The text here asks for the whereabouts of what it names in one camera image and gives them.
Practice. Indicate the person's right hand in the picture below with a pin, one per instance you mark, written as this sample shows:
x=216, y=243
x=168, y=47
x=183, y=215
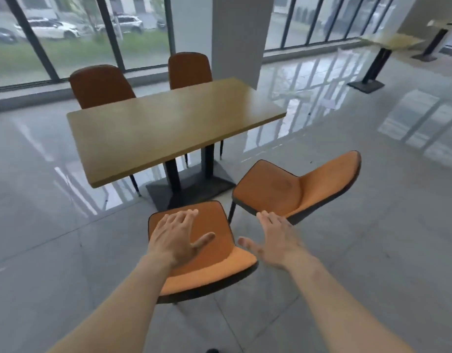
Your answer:
x=279, y=244

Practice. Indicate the person's left hand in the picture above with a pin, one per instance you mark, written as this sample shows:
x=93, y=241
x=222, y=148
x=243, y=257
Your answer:
x=170, y=240

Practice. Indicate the person's left thumb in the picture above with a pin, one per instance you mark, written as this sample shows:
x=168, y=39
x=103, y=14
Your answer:
x=203, y=239

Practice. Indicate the person's right thumb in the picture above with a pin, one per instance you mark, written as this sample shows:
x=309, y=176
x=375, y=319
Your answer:
x=248, y=245

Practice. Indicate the person's right forearm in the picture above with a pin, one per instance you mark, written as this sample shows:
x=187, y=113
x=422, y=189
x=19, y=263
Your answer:
x=343, y=312

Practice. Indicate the person's left forearm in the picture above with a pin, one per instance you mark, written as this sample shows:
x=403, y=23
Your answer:
x=115, y=308

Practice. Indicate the orange padded chair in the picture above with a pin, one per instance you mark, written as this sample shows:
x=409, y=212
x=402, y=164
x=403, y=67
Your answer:
x=277, y=189
x=100, y=86
x=215, y=260
x=189, y=69

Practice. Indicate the white car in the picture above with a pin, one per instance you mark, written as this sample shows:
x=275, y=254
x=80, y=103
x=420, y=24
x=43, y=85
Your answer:
x=49, y=29
x=124, y=23

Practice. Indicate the dark framed glass window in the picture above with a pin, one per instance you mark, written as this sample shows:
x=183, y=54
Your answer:
x=75, y=47
x=314, y=21

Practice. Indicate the dark car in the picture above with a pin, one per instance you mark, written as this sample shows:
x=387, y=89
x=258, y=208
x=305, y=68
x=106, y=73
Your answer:
x=1, y=35

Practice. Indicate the wooden table with black pedestal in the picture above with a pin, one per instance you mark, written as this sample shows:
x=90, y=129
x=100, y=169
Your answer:
x=437, y=38
x=167, y=128
x=393, y=41

